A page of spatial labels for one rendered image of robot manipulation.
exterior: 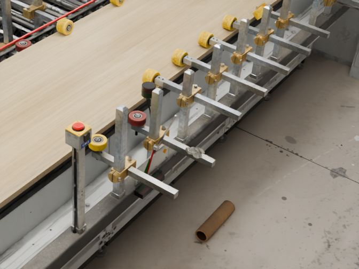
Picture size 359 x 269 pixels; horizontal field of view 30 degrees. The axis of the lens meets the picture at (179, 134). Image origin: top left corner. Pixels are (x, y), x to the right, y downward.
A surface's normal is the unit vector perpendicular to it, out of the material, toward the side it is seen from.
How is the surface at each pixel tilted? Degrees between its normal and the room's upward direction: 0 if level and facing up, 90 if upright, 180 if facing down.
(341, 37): 90
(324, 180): 0
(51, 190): 90
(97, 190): 0
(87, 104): 0
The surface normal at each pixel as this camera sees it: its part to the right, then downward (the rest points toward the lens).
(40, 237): 0.09, -0.79
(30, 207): 0.83, 0.40
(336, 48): -0.55, 0.47
